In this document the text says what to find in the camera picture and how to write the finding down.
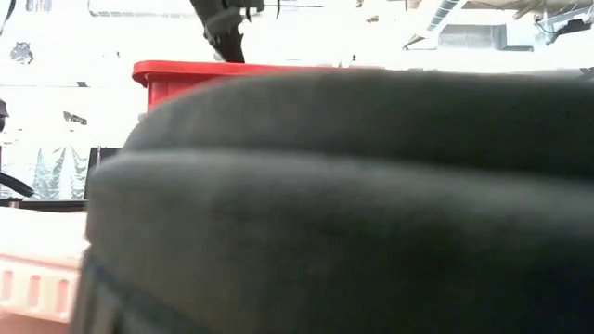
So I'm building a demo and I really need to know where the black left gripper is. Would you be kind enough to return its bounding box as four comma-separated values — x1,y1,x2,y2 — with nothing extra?
188,0,265,64

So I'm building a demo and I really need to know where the red plastic bin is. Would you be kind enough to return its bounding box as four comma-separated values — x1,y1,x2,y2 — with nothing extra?
131,59,386,112

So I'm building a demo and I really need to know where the black ceiling fixture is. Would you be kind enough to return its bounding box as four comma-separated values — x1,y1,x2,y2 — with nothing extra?
9,41,35,66

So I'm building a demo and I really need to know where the grey tarp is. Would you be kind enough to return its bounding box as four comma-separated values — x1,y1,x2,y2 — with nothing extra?
0,145,90,201

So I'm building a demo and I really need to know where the grey ceiling duct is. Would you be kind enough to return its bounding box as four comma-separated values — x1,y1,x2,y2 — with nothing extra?
437,23,536,52

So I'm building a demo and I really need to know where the black table frame rail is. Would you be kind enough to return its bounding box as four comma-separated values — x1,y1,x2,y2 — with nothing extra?
0,198,88,213

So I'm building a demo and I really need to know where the thick black hose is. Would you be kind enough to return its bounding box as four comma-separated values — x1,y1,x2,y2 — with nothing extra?
0,171,36,199

